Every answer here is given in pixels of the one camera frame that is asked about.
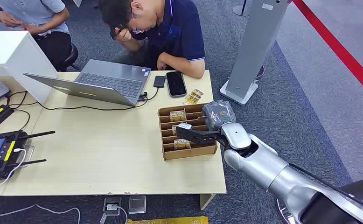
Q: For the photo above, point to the person's left hand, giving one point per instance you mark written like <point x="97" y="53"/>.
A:
<point x="162" y="61"/>

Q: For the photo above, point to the person's right hand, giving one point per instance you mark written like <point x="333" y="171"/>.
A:
<point x="123" y="34"/>

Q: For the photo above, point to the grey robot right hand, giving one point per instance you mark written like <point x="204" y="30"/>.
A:
<point x="218" y="115"/>

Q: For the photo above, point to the small black box device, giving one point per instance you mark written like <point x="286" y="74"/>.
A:
<point x="159" y="81"/>

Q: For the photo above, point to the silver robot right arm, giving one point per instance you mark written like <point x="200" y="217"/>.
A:
<point x="262" y="164"/>

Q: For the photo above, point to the person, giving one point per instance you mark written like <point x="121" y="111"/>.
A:
<point x="36" y="18"/>
<point x="175" y="34"/>

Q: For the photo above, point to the gold hotel card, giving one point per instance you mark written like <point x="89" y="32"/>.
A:
<point x="177" y="116"/>
<point x="181" y="144"/>
<point x="174" y="130"/>
<point x="193" y="97"/>

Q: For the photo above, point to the cardboard slotted card holder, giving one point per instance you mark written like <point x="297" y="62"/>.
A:
<point x="200" y="152"/>

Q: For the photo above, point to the black smartphone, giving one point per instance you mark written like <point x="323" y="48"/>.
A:
<point x="176" y="84"/>

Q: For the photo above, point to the grey laptop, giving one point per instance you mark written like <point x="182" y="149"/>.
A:
<point x="113" y="82"/>

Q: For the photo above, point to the black stool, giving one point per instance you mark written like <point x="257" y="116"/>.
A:
<point x="70" y="57"/>

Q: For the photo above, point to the grey kiosk stand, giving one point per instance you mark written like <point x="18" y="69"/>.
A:
<point x="255" y="40"/>

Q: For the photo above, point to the pale table leg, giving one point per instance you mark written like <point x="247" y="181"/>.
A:
<point x="207" y="201"/>

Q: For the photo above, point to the round stanchion base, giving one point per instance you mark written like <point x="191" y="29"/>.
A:
<point x="240" y="10"/>

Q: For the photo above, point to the white box cabinet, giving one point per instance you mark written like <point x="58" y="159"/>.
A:
<point x="8" y="52"/>

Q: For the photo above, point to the yellow bag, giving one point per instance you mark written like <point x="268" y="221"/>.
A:
<point x="169" y="220"/>

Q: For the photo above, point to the metal floor socket lid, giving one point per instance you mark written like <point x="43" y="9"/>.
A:
<point x="137" y="204"/>

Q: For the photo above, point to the red barrier tape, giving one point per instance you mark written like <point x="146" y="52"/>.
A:
<point x="339" y="51"/>

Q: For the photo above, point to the floor socket box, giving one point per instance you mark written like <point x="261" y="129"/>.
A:
<point x="112" y="205"/>

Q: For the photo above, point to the dark grey robot panel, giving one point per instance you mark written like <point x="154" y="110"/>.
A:
<point x="362" y="187"/>

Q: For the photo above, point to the black remote controller with antennas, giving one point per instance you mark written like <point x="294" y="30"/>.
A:
<point x="0" y="157"/>

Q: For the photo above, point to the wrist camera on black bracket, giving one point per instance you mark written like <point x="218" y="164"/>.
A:
<point x="197" y="135"/>

